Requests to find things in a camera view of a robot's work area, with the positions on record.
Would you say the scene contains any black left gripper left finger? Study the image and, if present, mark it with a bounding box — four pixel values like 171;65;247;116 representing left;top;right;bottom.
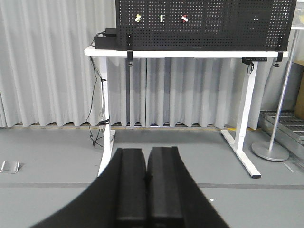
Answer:
34;148;147;228

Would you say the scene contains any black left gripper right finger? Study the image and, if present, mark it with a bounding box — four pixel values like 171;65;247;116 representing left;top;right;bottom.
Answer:
147;147;229;228

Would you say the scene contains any red knob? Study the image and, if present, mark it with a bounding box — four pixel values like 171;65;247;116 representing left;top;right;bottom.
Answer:
181;15;188;23

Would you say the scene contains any yellow knob on pegboard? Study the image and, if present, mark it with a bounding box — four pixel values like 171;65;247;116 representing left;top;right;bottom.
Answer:
134;14;142;22

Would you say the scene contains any white knob on pegboard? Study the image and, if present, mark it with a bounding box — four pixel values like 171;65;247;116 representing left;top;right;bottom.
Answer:
159;14;164;23

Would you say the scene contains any white standing desk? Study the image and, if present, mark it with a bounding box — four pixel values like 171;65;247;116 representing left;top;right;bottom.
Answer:
84;46;290;179

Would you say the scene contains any grey metal floor stand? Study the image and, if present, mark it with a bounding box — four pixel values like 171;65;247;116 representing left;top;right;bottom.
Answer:
251;30;300;162

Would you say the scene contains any silver floor outlet box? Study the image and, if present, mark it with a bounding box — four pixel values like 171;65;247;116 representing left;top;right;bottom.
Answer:
0;161;20;173

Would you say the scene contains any grey metal ramp grating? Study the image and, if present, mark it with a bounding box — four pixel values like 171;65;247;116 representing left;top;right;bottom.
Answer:
258;112;304;167

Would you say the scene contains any white pleated curtain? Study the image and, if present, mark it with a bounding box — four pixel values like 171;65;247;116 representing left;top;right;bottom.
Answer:
0;0;296;130

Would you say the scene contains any brown cardboard box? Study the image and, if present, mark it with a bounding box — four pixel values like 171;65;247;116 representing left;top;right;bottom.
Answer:
294;73;304;120

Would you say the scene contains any black box on desk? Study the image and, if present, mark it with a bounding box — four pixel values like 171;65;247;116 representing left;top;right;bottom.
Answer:
94;36;118;50

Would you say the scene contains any black desk control panel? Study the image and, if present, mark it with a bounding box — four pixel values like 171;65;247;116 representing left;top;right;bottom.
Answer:
242;57;267;65

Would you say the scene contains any left black pegboard clamp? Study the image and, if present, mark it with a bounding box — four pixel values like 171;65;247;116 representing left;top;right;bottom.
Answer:
127;34;133;67

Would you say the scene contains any black pegboard clamp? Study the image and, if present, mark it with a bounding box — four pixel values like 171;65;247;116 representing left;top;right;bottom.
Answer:
127;34;133;67
273;36;283;67

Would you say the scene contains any small black device on box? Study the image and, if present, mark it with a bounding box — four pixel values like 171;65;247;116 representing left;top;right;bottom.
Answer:
105;28;117;37

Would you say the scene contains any black perforated pegboard panel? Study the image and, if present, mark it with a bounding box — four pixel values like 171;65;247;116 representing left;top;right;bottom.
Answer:
115;0;296;51

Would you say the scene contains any right black pegboard clamp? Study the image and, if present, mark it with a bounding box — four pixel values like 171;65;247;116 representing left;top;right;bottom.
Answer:
273;36;283;67

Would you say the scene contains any black cable along desk leg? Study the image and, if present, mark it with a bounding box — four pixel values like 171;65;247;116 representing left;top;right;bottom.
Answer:
85;31;111;148

